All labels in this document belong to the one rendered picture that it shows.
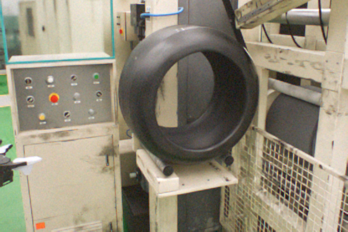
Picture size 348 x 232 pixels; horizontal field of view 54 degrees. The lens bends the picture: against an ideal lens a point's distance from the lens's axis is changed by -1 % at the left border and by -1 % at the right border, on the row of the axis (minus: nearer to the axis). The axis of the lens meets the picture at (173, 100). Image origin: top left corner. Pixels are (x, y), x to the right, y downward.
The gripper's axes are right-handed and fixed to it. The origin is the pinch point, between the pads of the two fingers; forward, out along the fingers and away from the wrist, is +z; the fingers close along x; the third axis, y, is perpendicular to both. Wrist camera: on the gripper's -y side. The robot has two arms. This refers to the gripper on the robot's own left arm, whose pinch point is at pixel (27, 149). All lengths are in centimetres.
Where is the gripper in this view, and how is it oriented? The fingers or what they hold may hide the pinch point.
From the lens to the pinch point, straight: 130.9
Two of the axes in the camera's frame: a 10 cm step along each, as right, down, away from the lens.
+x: 8.7, 2.5, -4.3
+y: -1.2, 9.4, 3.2
